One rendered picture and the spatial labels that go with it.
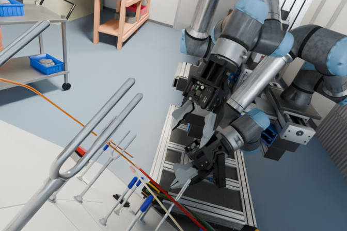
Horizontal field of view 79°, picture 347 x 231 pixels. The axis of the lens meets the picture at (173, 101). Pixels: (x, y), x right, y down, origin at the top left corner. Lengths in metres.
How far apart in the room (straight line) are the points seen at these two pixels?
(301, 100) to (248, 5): 0.84
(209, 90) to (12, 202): 0.36
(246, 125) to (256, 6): 0.33
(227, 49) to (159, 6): 6.56
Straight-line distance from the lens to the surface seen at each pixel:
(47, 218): 0.31
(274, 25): 0.68
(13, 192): 0.31
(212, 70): 0.47
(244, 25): 0.50
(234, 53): 0.49
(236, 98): 0.81
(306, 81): 1.25
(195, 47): 1.05
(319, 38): 0.83
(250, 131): 0.67
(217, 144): 0.66
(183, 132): 2.23
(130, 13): 5.96
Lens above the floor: 1.62
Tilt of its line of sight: 32 degrees down
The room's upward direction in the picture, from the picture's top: 16 degrees clockwise
